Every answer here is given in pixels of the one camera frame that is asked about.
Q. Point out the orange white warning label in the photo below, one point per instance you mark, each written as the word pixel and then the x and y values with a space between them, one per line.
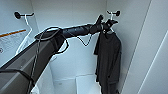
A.
pixel 8 40

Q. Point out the white wardrobe door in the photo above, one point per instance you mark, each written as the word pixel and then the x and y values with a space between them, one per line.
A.
pixel 156 66

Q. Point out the white hanger with black shirt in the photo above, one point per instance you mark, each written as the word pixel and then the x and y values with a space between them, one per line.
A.
pixel 111 16

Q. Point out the black t-shirt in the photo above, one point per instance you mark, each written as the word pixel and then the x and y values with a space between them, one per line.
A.
pixel 108 63

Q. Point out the white wardrobe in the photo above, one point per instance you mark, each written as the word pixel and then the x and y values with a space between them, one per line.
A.
pixel 76 60

